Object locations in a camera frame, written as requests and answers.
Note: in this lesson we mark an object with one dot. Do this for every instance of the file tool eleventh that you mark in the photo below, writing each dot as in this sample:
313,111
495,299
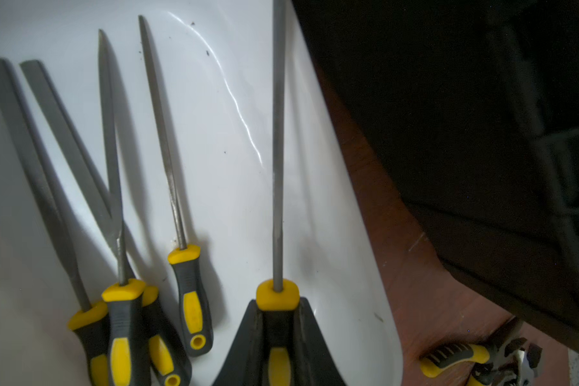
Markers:
129,362

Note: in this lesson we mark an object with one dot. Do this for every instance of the file tool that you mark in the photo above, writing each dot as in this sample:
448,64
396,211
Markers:
169,362
194,310
276,301

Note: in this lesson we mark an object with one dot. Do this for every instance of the file tool twelfth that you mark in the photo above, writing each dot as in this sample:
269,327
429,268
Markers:
91,323

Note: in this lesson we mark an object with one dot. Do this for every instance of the yellow handled pliers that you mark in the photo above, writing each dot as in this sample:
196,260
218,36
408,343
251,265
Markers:
505,358

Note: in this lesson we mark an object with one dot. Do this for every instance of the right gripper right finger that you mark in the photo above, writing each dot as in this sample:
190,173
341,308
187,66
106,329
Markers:
312,360

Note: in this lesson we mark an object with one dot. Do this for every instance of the white plastic storage box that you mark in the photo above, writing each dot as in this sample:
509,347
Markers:
214,63

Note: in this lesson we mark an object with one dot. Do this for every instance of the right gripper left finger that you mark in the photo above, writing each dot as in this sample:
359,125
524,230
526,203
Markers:
243,364

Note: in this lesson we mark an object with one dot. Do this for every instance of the black plastic toolbox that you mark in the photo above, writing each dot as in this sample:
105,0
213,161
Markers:
473,109

